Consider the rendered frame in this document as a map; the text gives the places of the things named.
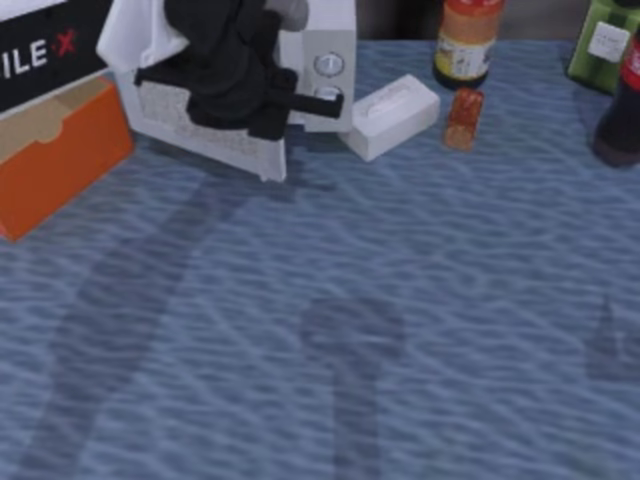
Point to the white microwave with knobs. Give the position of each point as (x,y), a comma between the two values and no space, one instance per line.
(327,117)

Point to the white rectangular box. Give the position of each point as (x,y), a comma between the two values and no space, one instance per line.
(392,115)

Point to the black AgileX sign board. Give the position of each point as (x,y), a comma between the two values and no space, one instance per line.
(30,55)

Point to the orange cardboard box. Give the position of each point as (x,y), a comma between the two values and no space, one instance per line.
(60,165)

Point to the small orange packet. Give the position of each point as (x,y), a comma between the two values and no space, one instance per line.
(465,119)

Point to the sauce bottle with orange cap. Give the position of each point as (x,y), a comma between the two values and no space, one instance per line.
(465,42)

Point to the blue wave-pattern tablecloth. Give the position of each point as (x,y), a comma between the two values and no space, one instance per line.
(320,310)

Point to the green box with white label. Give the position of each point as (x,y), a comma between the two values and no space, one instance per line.
(597,47)

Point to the dark cola bottle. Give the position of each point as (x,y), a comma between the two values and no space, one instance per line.
(622,105)

